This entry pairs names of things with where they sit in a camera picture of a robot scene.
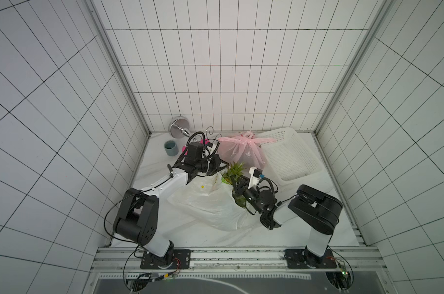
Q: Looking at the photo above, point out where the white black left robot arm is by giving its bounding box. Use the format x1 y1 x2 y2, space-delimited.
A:
112 138 228 262

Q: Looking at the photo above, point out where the orange yellow pineapple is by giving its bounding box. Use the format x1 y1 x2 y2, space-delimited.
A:
223 162 246 208

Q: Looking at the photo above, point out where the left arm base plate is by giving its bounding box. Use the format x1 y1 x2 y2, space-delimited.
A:
140 249 191 270

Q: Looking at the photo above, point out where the white plastic perforated basket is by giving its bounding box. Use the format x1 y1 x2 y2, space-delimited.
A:
257 127 323 186

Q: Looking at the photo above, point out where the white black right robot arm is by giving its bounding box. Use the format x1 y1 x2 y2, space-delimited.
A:
233 177 343 258

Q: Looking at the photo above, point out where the pink silver cup stand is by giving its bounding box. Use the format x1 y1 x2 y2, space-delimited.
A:
168 116 222 143

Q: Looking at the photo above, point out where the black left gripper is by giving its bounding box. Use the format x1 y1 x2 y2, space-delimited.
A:
196 154 230 176

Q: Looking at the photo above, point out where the white plastic bag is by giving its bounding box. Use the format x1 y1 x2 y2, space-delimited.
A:
168 173 259 232

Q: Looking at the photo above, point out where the teal green cup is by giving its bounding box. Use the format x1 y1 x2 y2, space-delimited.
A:
164 140 179 157

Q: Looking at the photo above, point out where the aluminium mounting rail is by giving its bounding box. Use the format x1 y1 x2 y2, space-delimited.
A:
91 247 386 274

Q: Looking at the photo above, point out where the pink plastic bag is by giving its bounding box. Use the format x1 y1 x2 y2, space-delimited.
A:
217 131 276 170

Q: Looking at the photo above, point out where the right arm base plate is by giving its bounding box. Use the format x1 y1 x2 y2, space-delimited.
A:
284 249 338 270

